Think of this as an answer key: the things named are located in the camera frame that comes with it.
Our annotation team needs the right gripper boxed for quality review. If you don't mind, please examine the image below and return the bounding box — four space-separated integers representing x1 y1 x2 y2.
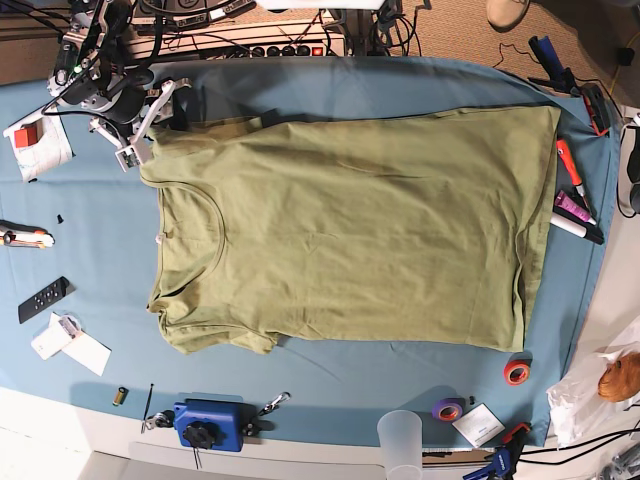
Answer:
89 78 193 149

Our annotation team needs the olive green t-shirt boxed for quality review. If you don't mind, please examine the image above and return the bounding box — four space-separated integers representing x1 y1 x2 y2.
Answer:
140 105 561 354

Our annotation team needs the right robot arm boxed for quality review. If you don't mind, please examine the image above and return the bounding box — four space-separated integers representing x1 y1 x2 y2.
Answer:
38 1 191 162

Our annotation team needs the black power strip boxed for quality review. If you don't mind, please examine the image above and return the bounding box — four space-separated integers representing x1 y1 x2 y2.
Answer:
229 43 329 58

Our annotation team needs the small orange box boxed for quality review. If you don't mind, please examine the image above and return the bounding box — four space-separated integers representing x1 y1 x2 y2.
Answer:
13 125 40 149

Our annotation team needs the orange white utility knife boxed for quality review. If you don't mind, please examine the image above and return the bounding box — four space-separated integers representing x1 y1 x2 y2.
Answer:
1 220 55 249

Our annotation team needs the black remote control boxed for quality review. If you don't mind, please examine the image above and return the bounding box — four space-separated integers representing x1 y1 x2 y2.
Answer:
18 276 75 324

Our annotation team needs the blue table cloth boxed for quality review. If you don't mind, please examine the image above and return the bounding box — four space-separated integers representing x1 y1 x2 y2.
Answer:
1 57 619 447

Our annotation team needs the white paper card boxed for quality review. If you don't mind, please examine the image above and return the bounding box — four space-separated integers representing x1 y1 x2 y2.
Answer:
62 333 111 376

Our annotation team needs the white card box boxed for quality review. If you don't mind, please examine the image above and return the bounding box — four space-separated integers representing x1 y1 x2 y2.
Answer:
31 313 82 360

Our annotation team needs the black zip tie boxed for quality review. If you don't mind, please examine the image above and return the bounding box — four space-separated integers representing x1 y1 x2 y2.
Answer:
140 383 154 434

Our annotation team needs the small green battery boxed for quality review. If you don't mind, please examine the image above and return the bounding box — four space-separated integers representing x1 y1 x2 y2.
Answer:
112 386 129 407

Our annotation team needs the silver carabiner clip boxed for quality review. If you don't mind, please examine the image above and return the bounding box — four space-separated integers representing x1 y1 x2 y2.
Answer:
258 391 291 416

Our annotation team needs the blue black bar clamp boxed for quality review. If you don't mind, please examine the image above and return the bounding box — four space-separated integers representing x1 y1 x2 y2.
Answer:
528 36 581 97

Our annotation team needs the pink tube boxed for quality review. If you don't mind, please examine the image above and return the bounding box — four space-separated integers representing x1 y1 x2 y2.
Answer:
554 190 597 225

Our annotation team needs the translucent plastic cup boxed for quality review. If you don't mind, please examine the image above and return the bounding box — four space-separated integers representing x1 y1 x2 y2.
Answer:
377 410 422 480

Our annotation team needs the white lint roller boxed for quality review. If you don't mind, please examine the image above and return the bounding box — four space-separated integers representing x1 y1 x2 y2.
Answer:
550 213 604 245

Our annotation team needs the purple tape roll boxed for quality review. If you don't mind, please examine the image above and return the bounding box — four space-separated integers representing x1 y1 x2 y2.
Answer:
431 398 465 423

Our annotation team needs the orange black clamp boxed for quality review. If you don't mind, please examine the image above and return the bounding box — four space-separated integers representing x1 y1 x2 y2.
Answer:
580 82 611 136

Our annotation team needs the orange tape roll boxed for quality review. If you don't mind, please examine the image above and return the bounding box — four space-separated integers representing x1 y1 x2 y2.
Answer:
503 359 531 386

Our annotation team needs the white printed card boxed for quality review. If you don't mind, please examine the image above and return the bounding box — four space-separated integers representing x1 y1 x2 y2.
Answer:
452 404 504 448

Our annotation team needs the blue spring clamp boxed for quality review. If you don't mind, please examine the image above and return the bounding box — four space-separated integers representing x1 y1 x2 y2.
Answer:
462 422 531 480

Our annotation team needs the white plastic bag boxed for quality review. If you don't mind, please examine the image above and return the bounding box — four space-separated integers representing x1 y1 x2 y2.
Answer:
546 319 639 447

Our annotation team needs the brown bread roll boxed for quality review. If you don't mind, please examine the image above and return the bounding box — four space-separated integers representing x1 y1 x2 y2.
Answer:
598 352 640 402

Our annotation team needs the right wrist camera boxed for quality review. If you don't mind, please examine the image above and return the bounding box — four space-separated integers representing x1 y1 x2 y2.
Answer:
115 143 152 171

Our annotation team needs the blue clamp mount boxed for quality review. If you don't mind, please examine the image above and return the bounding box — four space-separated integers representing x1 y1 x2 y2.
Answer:
173 399 262 452

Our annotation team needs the orange handled screwdriver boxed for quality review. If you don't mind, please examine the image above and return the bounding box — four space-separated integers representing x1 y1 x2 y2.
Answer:
556 138 591 212

